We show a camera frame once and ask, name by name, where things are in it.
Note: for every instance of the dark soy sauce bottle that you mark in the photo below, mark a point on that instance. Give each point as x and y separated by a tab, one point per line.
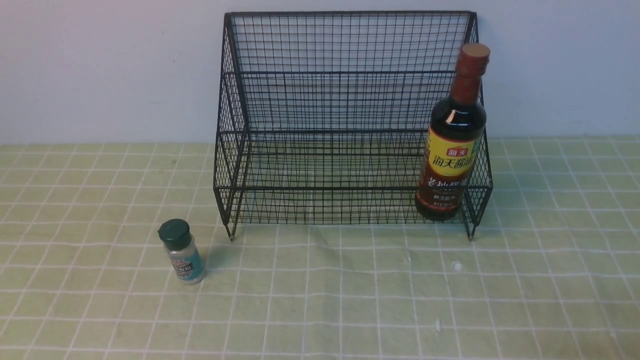
456	127

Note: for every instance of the small green-capped seasoning bottle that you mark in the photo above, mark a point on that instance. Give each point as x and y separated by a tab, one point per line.
180	246

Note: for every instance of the green checkered tablecloth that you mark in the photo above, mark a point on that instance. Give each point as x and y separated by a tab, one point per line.
553	272

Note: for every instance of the black wire mesh rack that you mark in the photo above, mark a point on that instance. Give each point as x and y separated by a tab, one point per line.
323	115

